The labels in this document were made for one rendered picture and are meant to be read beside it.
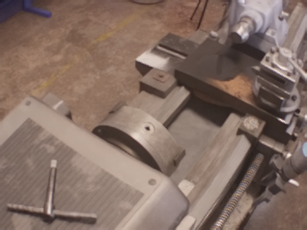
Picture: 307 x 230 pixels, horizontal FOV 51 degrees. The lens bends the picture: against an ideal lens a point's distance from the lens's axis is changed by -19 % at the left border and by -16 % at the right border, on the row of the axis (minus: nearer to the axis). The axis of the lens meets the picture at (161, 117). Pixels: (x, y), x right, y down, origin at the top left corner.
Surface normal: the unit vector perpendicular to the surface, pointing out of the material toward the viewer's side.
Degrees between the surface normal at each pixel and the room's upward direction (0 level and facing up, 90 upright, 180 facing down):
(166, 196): 45
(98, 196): 0
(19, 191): 0
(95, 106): 0
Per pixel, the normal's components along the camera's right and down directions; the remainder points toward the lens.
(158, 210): 0.63, -0.19
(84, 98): 0.05, -0.69
